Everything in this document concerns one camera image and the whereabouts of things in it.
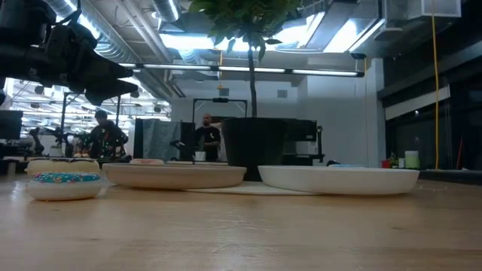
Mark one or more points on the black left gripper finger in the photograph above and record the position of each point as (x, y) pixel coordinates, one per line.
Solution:
(111, 90)
(111, 70)

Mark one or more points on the large pink frosted donut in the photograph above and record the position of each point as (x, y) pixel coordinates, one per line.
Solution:
(147, 162)

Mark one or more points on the small blue sprinkled donut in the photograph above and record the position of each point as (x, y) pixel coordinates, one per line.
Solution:
(64, 190)

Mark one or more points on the black background robot arm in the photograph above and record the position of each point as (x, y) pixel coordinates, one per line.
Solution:
(37, 141)

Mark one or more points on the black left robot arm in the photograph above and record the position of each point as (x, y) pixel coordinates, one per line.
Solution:
(19, 37)

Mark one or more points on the person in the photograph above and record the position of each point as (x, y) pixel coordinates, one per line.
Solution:
(208, 141)
(105, 135)

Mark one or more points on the grey partition screen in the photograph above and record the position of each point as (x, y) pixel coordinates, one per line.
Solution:
(158, 137)

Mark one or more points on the black computer monitor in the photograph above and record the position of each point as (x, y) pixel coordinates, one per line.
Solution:
(10, 124)

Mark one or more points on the tan round plate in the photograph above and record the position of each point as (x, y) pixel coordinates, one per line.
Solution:
(173, 177)

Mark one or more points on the small white cup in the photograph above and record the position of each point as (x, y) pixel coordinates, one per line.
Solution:
(200, 156)

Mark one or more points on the long ceiling light strip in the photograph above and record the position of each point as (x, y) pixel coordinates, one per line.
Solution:
(244, 69)

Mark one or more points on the green leafy plant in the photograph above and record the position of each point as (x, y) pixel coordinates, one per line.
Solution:
(241, 15)

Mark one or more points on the black plant pot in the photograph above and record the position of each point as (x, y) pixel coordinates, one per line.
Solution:
(254, 147)

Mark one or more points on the white round mat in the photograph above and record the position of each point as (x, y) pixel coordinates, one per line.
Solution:
(244, 188)

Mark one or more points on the black background cabinet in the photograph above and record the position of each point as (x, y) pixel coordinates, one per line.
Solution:
(303, 131)

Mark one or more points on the white round plate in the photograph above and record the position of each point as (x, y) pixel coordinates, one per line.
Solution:
(339, 180)

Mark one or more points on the small red cup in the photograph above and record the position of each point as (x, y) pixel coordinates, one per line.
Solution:
(385, 164)

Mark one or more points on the small background potted plant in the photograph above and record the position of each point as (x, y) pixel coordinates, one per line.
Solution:
(394, 160)

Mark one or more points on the pale green jar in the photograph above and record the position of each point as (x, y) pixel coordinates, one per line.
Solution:
(412, 160)

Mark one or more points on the white ceiling air unit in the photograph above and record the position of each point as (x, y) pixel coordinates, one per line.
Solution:
(440, 7)

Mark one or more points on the silver ceiling ventilation duct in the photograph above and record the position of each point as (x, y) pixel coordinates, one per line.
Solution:
(109, 37)
(165, 9)

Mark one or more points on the black background rig frame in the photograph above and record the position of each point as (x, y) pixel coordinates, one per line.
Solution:
(220, 100)
(63, 113)

